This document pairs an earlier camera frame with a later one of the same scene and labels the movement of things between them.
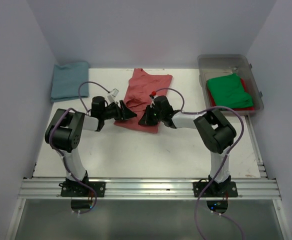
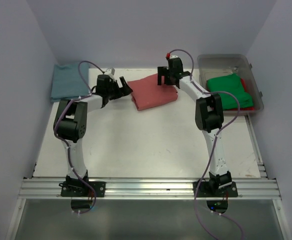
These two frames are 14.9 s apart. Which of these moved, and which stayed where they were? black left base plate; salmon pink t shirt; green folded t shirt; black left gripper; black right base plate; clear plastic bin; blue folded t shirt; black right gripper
Moved: black left gripper; black right gripper; salmon pink t shirt
Stayed: blue folded t shirt; clear plastic bin; black left base plate; green folded t shirt; black right base plate
